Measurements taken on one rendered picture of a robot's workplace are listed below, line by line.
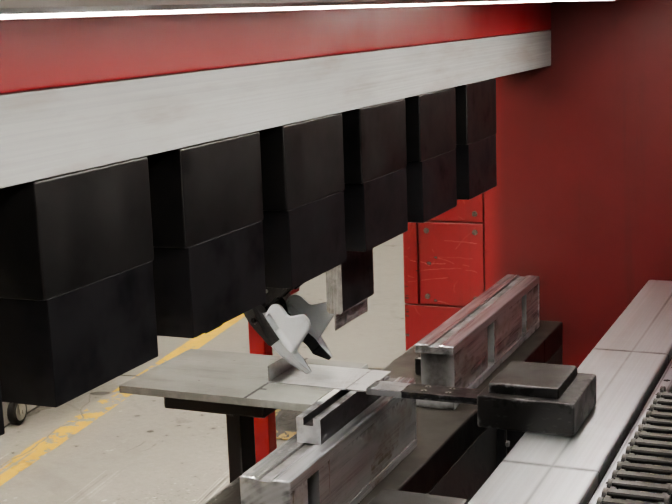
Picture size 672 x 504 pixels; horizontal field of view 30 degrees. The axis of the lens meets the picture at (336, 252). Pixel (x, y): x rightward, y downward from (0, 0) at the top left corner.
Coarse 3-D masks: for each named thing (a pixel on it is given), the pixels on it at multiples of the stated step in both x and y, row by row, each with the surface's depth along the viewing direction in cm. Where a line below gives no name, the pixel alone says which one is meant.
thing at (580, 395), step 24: (384, 384) 151; (408, 384) 151; (504, 384) 140; (528, 384) 139; (552, 384) 139; (576, 384) 142; (480, 408) 140; (504, 408) 139; (528, 408) 138; (552, 408) 137; (576, 408) 137; (552, 432) 137
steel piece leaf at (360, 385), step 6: (372, 372) 157; (378, 372) 157; (384, 372) 157; (390, 372) 157; (360, 378) 155; (366, 378) 155; (372, 378) 155; (378, 378) 155; (354, 384) 152; (360, 384) 152; (366, 384) 152; (348, 390) 151; (354, 390) 150; (360, 390) 150
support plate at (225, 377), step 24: (168, 360) 167; (192, 360) 166; (216, 360) 166; (240, 360) 165; (264, 360) 165; (312, 360) 164; (144, 384) 156; (168, 384) 156; (192, 384) 155; (216, 384) 155; (240, 384) 155; (288, 408) 147
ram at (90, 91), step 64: (0, 64) 83; (64, 64) 89; (128, 64) 97; (192, 64) 106; (256, 64) 117; (320, 64) 130; (384, 64) 147; (448, 64) 169; (512, 64) 198; (0, 128) 83; (64, 128) 90; (128, 128) 97; (192, 128) 107; (256, 128) 118
